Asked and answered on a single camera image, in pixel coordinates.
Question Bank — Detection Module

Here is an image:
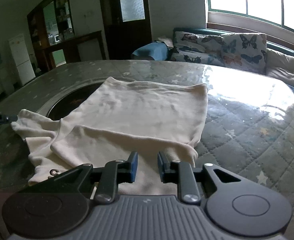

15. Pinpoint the beige plain cushion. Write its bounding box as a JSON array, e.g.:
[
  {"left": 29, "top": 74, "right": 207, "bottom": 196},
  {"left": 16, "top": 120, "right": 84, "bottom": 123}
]
[{"left": 266, "top": 48, "right": 294, "bottom": 87}]

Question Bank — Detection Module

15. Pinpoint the black round induction cooktop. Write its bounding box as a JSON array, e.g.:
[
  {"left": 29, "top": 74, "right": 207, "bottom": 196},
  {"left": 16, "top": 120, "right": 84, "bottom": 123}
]
[{"left": 46, "top": 82, "right": 103, "bottom": 121}]

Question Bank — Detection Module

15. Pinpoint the long butterfly print cushion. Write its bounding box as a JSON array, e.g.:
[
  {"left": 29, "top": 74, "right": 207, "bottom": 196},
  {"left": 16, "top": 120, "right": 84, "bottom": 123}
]
[{"left": 171, "top": 31, "right": 224, "bottom": 67}]

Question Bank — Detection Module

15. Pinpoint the blue covered sofa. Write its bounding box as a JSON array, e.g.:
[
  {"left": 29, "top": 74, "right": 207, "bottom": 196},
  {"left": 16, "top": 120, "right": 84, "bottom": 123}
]
[{"left": 132, "top": 28, "right": 294, "bottom": 93}]

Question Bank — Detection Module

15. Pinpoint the white refrigerator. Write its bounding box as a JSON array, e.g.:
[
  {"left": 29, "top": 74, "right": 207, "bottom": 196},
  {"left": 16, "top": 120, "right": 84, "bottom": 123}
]
[{"left": 8, "top": 34, "right": 36, "bottom": 86}]

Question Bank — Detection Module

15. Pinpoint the grey quilted star table cover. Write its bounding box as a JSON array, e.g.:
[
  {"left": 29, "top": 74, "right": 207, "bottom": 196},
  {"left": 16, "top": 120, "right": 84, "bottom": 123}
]
[{"left": 0, "top": 60, "right": 294, "bottom": 239}]

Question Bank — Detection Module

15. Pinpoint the cream white garment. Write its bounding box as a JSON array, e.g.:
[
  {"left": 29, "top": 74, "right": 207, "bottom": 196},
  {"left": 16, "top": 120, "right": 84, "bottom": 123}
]
[{"left": 11, "top": 77, "right": 208, "bottom": 195}]

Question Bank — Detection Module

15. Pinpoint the dark door with frosted glass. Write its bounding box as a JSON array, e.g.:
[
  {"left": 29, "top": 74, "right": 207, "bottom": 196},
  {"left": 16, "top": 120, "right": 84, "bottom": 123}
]
[{"left": 100, "top": 0, "right": 152, "bottom": 60}]

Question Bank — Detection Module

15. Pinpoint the dark wooden display cabinet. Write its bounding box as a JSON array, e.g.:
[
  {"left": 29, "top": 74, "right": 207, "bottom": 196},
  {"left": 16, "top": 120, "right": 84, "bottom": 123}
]
[{"left": 27, "top": 0, "right": 108, "bottom": 74}]

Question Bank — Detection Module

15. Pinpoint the square butterfly print cushion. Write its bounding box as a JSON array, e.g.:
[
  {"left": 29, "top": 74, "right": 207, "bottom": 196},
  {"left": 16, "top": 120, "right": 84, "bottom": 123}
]
[{"left": 221, "top": 33, "right": 267, "bottom": 75}]

